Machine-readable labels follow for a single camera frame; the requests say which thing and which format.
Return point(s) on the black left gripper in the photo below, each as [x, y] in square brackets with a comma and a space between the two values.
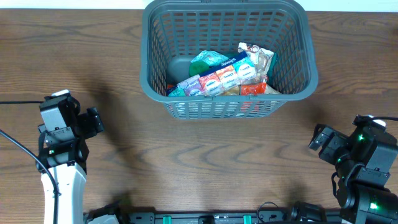
[92, 126]

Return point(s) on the green Nescafe bag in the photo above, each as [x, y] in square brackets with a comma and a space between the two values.
[271, 68]

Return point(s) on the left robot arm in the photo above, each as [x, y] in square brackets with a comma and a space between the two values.
[63, 153]

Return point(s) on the green lid jar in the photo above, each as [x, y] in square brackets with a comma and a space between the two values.
[197, 68]

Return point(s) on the grey plastic basket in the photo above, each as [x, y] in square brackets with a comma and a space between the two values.
[174, 32]

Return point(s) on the white teal small packet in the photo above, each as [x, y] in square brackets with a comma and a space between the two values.
[211, 58]

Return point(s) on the brown white snack bag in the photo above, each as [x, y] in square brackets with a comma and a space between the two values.
[261, 58]

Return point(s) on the Kleenex tissue multipack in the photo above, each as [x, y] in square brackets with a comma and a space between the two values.
[218, 79]

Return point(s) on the red spaghetti packet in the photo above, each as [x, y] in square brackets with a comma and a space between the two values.
[255, 89]

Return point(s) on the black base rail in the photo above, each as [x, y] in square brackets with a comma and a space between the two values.
[275, 215]

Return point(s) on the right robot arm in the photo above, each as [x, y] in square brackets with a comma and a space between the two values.
[362, 195]

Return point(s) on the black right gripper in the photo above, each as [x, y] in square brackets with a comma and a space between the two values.
[321, 139]

